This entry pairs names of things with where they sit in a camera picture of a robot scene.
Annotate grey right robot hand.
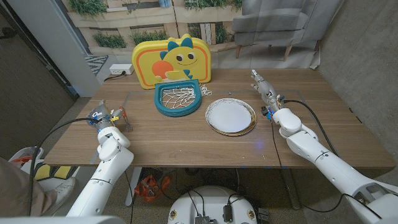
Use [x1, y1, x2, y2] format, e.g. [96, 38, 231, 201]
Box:
[250, 69, 284, 112]

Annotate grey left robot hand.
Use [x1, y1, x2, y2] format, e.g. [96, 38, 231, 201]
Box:
[86, 100, 125, 131]

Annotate red handled fork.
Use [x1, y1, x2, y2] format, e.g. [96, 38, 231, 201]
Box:
[119, 106, 134, 133]

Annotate yellow dinosaur toy basketball hoop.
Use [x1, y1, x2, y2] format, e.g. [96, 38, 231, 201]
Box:
[131, 33, 213, 118]

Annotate printed backdrop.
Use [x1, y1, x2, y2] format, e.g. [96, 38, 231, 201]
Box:
[60, 0, 345, 70]

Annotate white power strip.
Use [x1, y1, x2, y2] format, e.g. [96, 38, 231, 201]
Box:
[109, 63, 135, 75]

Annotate yellow black striped object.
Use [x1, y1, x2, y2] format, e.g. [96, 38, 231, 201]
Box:
[32, 161, 75, 181]

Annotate white table leg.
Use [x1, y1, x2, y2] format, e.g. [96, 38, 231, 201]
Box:
[124, 167, 142, 207]

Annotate white shoe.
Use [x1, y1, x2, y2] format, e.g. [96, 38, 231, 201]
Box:
[42, 176, 76, 215]

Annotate orange tool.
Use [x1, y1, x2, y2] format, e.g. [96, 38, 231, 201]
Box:
[134, 174, 171, 202]

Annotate white bin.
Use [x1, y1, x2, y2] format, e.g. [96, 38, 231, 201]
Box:
[8, 146, 44, 164]

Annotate brown trouser leg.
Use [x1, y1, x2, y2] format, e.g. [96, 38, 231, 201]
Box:
[0, 157, 58, 217]

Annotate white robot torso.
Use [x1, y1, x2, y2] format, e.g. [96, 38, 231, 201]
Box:
[167, 185, 258, 224]

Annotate black adapter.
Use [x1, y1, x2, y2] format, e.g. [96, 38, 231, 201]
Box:
[223, 204, 233, 223]

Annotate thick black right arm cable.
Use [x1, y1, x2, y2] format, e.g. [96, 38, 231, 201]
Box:
[282, 98, 340, 157]

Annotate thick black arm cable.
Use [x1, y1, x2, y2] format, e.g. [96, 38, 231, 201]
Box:
[26, 117, 100, 217]
[282, 98, 340, 157]

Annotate black power strip cable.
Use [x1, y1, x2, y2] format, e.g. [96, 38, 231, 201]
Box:
[104, 71, 127, 82]

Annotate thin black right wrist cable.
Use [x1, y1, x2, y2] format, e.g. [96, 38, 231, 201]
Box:
[270, 119, 383, 220]

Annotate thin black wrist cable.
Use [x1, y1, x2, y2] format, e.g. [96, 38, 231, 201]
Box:
[270, 119, 383, 220]
[123, 170, 136, 224]

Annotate thin black left wrist cable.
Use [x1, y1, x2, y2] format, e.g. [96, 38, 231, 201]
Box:
[123, 170, 136, 224]

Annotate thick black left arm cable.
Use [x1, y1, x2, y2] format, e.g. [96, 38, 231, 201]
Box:
[26, 117, 100, 217]

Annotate black door handle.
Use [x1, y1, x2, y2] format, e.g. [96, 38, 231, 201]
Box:
[0, 27, 18, 40]

